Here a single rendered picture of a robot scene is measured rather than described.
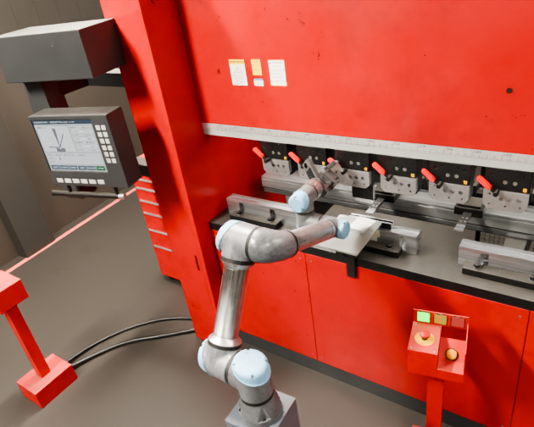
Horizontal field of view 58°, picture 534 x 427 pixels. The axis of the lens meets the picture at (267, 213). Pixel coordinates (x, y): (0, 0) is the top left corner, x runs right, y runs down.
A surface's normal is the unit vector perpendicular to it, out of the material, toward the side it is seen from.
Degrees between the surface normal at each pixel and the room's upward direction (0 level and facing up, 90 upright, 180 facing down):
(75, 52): 90
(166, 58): 90
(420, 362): 90
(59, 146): 90
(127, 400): 0
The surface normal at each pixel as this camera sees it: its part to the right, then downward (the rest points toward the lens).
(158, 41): 0.82, 0.18
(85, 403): -0.14, -0.86
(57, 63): -0.33, 0.51
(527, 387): -0.55, 0.48
